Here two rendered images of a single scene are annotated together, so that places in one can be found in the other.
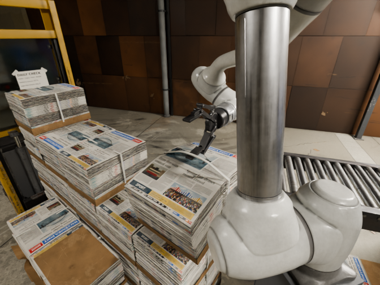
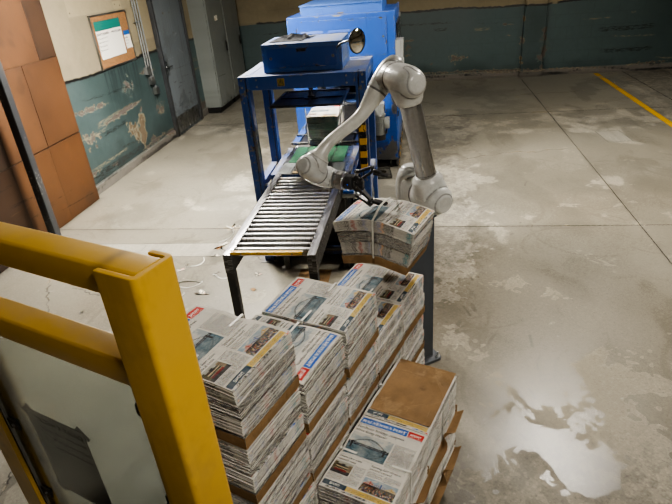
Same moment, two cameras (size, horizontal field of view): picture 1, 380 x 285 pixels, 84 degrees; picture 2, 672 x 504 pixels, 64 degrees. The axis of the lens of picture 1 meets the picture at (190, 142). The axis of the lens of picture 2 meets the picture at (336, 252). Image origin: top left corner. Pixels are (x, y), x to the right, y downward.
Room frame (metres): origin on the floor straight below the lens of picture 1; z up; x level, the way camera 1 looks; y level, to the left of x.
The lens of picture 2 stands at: (1.17, 2.29, 2.24)
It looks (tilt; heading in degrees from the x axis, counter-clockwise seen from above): 28 degrees down; 263
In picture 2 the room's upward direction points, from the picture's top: 5 degrees counter-clockwise
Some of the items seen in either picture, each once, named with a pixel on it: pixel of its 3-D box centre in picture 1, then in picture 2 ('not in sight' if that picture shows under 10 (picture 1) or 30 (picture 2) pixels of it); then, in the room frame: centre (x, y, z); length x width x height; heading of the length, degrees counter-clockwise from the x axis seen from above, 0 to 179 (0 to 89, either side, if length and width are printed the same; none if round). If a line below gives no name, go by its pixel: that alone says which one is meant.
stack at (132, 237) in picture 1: (133, 236); (344, 401); (0.96, 0.38, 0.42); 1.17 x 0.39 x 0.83; 53
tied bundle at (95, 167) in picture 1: (107, 163); (322, 324); (1.03, 0.48, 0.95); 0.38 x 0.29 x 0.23; 144
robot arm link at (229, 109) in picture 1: (223, 114); (341, 180); (0.82, -0.14, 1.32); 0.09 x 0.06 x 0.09; 53
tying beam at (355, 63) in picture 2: not in sight; (309, 72); (0.72, -2.08, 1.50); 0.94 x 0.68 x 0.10; 163
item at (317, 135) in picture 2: not in sight; (326, 124); (0.56, -2.63, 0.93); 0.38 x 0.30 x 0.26; 73
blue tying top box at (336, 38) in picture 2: not in sight; (307, 52); (0.72, -2.08, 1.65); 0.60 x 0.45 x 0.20; 163
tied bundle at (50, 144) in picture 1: (81, 148); (282, 369); (1.21, 0.72, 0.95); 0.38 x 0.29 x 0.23; 144
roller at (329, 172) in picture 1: (334, 181); (286, 223); (1.08, -0.93, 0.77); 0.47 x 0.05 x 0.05; 163
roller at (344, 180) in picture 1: (346, 183); (288, 218); (1.06, -0.99, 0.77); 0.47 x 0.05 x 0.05; 163
